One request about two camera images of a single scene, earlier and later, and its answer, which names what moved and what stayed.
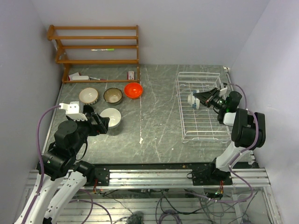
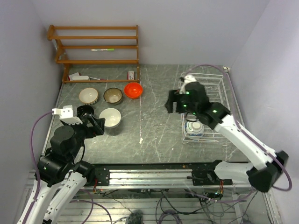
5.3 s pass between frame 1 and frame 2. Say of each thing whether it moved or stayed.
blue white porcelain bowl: moved
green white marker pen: stayed
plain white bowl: stayed
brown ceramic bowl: stayed
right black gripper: moved
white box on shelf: stayed
